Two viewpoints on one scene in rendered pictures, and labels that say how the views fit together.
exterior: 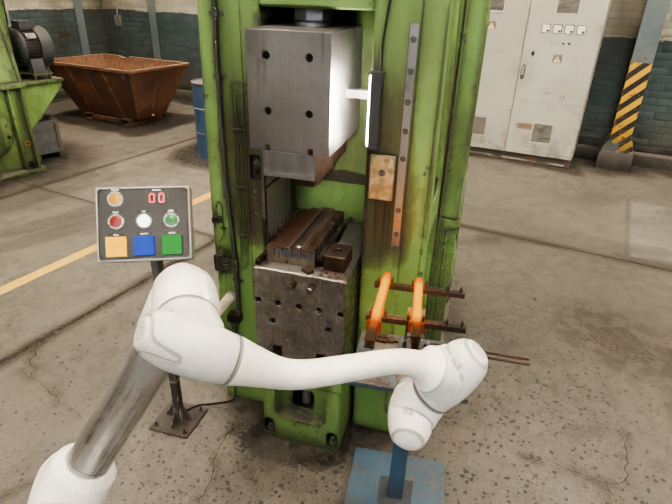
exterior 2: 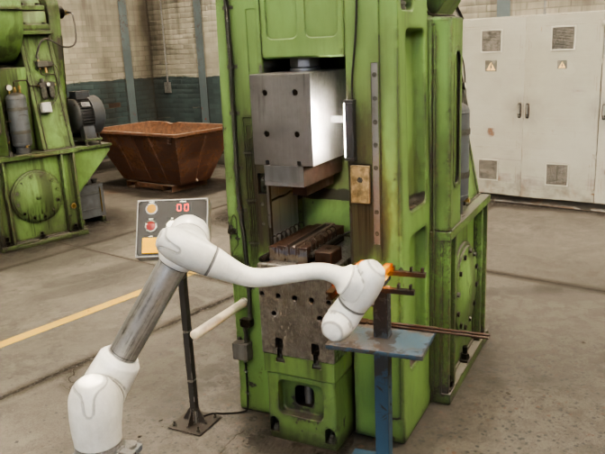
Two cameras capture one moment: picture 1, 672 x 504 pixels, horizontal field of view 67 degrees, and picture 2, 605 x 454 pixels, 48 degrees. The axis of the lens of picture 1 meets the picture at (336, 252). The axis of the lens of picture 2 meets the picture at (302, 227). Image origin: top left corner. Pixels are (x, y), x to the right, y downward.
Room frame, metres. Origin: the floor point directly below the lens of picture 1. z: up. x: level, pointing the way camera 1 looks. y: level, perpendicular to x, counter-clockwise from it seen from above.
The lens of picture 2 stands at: (-1.18, -0.51, 1.87)
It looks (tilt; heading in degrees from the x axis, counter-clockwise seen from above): 15 degrees down; 12
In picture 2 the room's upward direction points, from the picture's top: 3 degrees counter-clockwise
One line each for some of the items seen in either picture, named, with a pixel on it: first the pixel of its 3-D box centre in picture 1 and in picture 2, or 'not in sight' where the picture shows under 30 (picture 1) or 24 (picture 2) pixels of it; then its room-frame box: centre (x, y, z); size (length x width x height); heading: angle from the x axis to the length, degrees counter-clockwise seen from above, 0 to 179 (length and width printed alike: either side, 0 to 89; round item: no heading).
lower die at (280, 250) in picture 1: (307, 233); (308, 240); (1.97, 0.12, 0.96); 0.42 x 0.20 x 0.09; 164
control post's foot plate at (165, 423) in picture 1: (178, 412); (194, 414); (1.84, 0.74, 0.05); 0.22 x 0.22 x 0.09; 74
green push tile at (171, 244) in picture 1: (172, 244); not in sight; (1.73, 0.62, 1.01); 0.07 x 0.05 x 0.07; 99
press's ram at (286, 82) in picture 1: (319, 86); (311, 115); (1.96, 0.08, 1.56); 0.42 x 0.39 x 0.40; 164
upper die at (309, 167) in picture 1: (308, 150); (304, 167); (1.97, 0.12, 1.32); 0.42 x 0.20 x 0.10; 164
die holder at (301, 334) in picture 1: (320, 288); (320, 293); (1.97, 0.07, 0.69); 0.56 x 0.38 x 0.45; 164
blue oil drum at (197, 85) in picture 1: (218, 118); not in sight; (6.36, 1.50, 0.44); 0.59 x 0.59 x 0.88
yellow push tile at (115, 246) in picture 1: (116, 246); (149, 245); (1.70, 0.82, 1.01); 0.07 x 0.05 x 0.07; 99
